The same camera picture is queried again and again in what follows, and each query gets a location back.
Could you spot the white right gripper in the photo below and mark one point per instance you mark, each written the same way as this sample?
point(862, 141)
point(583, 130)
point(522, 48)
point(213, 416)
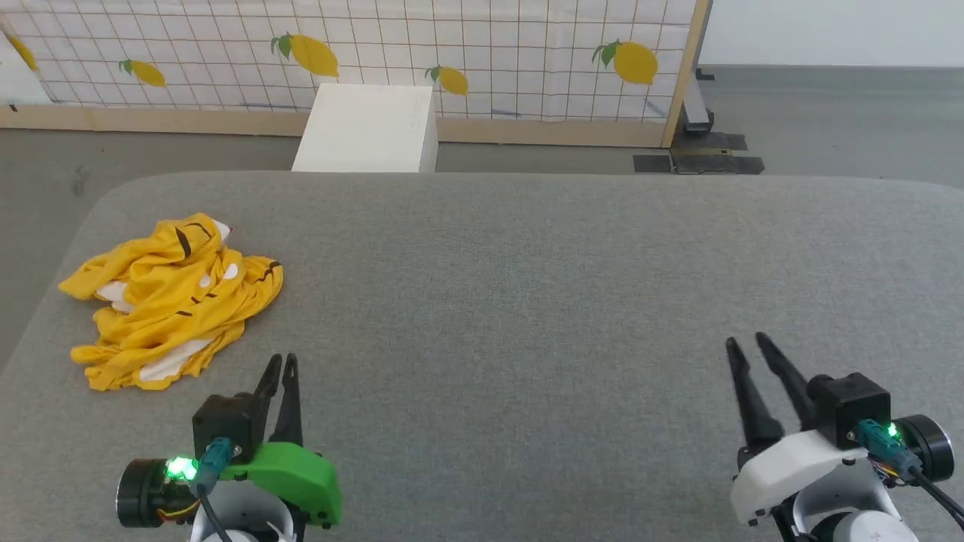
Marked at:
point(783, 470)

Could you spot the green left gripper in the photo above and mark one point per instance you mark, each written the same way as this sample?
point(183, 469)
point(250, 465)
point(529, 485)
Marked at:
point(290, 474)

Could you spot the yellow t-shirt with white patches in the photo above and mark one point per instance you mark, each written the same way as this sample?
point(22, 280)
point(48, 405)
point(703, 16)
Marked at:
point(169, 301)

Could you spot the white box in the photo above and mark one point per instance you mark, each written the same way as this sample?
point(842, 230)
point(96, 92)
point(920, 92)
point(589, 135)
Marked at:
point(369, 132)

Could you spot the grey metal partition support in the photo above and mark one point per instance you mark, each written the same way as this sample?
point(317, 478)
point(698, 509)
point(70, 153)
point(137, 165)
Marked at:
point(697, 105)

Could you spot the lemon print partition screen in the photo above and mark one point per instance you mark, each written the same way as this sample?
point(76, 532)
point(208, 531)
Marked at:
point(489, 68)

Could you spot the white board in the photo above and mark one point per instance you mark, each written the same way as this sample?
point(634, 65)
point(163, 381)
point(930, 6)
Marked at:
point(16, 79)

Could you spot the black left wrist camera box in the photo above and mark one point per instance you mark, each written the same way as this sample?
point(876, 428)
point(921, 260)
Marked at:
point(226, 420)

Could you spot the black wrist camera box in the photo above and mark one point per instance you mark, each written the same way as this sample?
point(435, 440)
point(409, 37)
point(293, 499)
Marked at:
point(847, 406)
point(226, 420)

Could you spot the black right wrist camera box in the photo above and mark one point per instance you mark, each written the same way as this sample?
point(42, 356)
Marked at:
point(847, 406)

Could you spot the black floor base plate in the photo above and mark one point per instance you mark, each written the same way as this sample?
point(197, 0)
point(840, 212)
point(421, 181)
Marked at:
point(700, 159)

